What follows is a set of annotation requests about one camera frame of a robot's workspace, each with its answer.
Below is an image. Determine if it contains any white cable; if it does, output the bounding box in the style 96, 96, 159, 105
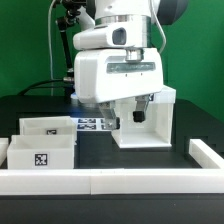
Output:
47, 0, 58, 80

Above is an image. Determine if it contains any white front drawer box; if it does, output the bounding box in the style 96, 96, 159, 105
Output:
7, 135, 75, 169

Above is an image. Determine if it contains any white right fence bar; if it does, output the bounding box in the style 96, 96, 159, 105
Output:
189, 139, 224, 169

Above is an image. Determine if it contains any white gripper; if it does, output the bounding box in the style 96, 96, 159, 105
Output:
74, 48, 163, 130

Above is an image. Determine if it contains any white drawer cabinet frame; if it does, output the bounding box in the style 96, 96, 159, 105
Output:
112, 86, 176, 148

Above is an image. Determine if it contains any paper sheet with markers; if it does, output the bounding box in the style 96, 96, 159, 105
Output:
72, 118, 107, 131

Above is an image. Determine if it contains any white drawer box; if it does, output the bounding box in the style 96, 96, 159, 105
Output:
7, 135, 75, 169
19, 116, 77, 142

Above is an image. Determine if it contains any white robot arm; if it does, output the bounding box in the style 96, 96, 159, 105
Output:
73, 0, 189, 130

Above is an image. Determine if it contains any white left fence bar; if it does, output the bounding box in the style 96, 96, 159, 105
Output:
0, 138, 9, 166

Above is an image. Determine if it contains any black cable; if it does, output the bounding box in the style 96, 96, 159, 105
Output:
17, 78, 68, 97

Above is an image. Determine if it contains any white fence bar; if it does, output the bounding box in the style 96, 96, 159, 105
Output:
189, 139, 224, 169
0, 169, 224, 195
0, 138, 9, 166

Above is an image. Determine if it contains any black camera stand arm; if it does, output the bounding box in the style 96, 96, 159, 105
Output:
56, 0, 87, 98

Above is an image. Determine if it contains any white front fence bar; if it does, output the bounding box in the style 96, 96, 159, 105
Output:
0, 169, 224, 195

